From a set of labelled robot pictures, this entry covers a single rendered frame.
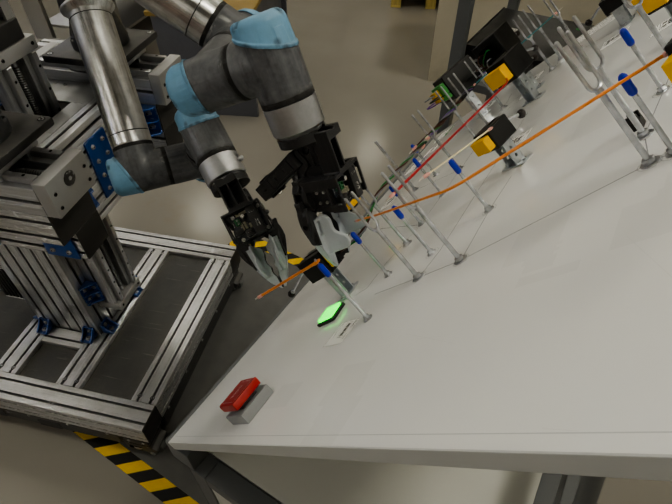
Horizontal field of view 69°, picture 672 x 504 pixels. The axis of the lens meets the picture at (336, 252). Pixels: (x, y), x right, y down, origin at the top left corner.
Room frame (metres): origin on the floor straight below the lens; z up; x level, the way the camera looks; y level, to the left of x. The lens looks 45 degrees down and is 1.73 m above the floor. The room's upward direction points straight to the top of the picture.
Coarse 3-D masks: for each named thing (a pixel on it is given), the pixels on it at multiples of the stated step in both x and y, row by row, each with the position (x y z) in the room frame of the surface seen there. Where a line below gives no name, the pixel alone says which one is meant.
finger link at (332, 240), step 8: (320, 216) 0.54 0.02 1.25; (328, 216) 0.53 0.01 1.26; (320, 224) 0.53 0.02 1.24; (328, 224) 0.53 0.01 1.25; (320, 232) 0.53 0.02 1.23; (328, 232) 0.52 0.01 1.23; (336, 232) 0.52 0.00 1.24; (328, 240) 0.52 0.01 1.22; (336, 240) 0.52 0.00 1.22; (344, 240) 0.51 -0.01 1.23; (320, 248) 0.52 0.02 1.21; (328, 248) 0.52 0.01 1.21; (336, 248) 0.51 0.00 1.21; (344, 248) 0.51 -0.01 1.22; (328, 256) 0.51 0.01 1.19; (336, 256) 0.53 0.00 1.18; (336, 264) 0.52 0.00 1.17
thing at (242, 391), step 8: (240, 384) 0.35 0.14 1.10; (248, 384) 0.34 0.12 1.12; (256, 384) 0.34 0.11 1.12; (232, 392) 0.34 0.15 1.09; (240, 392) 0.33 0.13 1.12; (248, 392) 0.33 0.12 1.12; (256, 392) 0.34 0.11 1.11; (224, 400) 0.33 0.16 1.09; (232, 400) 0.32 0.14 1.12; (240, 400) 0.32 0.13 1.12; (248, 400) 0.32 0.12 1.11; (224, 408) 0.32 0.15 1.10; (232, 408) 0.31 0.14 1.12; (240, 408) 0.31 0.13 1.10
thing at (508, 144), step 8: (520, 112) 0.66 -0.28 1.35; (496, 120) 0.63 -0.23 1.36; (504, 120) 0.63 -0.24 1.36; (496, 128) 0.61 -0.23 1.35; (504, 128) 0.62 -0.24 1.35; (512, 128) 0.62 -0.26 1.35; (496, 136) 0.61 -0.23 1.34; (504, 136) 0.61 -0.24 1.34; (496, 144) 0.60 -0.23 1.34; (504, 144) 0.61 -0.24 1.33; (512, 144) 0.61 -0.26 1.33; (496, 152) 0.61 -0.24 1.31; (504, 152) 0.62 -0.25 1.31; (520, 152) 0.61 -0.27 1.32; (504, 160) 0.61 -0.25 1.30; (512, 160) 0.61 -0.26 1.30; (520, 160) 0.60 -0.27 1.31; (504, 168) 0.61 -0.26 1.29
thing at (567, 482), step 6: (564, 474) 0.27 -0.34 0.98; (564, 480) 0.26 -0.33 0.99; (570, 480) 0.26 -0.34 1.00; (576, 480) 0.26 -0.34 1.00; (558, 486) 0.26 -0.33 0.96; (564, 486) 0.25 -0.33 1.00; (570, 486) 0.25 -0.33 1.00; (576, 486) 0.25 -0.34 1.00; (558, 492) 0.25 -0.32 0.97; (564, 492) 0.24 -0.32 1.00; (570, 492) 0.24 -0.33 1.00; (558, 498) 0.24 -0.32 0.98; (564, 498) 0.23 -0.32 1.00; (570, 498) 0.23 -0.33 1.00
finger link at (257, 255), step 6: (252, 252) 0.60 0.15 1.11; (258, 252) 0.62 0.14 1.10; (252, 258) 0.61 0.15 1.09; (258, 258) 0.60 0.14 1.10; (264, 258) 0.61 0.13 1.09; (258, 264) 0.57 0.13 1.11; (264, 264) 0.60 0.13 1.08; (258, 270) 0.59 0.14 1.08; (264, 270) 0.58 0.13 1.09; (270, 270) 0.59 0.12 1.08; (264, 276) 0.58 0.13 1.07; (270, 276) 0.58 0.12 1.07; (276, 276) 0.58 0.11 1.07; (270, 282) 0.57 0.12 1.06; (276, 282) 0.57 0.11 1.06
